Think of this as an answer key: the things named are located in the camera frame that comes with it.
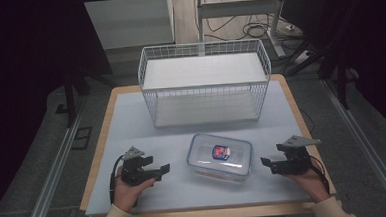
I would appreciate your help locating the light blue table mat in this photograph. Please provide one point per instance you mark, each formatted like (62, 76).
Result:
(172, 193)

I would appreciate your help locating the aluminium floor rail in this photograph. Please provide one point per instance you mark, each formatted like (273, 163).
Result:
(51, 177)
(366, 146)

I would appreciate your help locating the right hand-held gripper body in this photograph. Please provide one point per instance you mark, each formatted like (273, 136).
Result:
(295, 159)

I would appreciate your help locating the white metal desk frame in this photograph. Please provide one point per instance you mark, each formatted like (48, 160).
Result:
(239, 7)

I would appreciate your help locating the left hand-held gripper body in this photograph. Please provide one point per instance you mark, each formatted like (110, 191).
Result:
(132, 170)

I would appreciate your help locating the person's left hand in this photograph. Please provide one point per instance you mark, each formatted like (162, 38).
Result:
(127, 193)

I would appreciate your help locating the white power strip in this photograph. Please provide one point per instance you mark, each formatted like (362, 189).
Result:
(302, 57)

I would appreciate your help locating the black stand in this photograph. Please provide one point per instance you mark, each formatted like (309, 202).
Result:
(341, 80)
(69, 98)

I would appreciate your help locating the clear plastic food container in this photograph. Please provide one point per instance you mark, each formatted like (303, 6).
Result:
(219, 164)

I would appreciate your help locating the white cabinet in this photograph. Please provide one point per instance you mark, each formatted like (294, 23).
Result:
(128, 21)

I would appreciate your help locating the wooden table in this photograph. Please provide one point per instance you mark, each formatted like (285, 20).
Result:
(94, 167)

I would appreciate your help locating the person's right hand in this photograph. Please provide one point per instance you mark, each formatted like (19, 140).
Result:
(310, 182)

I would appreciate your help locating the black floor plate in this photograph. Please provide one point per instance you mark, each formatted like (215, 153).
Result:
(81, 138)

